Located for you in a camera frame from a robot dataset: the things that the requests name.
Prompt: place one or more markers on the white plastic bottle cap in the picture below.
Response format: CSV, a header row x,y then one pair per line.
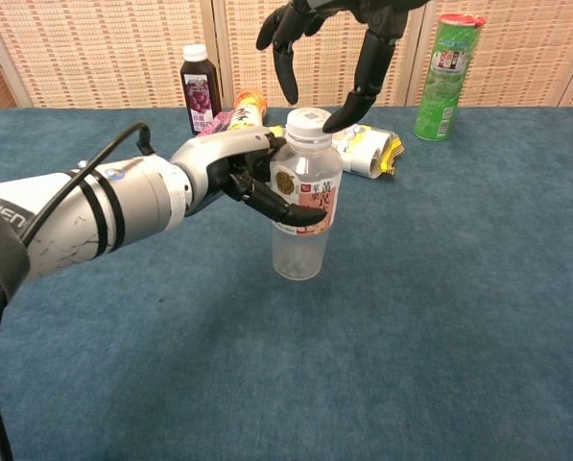
x,y
305,125

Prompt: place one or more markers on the green chips can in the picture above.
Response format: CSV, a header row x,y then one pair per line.
x,y
442,81

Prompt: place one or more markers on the clear plastic water bottle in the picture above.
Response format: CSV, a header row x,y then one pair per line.
x,y
298,259

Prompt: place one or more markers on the orange drink bottle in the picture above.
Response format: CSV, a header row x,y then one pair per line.
x,y
247,108

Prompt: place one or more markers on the yellow white snack bag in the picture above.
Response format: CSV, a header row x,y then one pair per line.
x,y
367,153

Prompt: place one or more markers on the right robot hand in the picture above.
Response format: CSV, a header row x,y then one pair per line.
x,y
382,19

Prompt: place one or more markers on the woven folding screen panel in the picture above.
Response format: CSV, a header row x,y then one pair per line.
x,y
531,53
324,67
99,53

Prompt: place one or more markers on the pink snack packet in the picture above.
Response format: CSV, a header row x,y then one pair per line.
x,y
214,126

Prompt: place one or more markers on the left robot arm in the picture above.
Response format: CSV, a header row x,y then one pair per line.
x,y
142,197

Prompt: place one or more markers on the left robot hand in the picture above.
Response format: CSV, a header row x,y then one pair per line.
x,y
209,149

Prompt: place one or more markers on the purple grape juice bottle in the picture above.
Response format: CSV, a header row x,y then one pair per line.
x,y
200,91

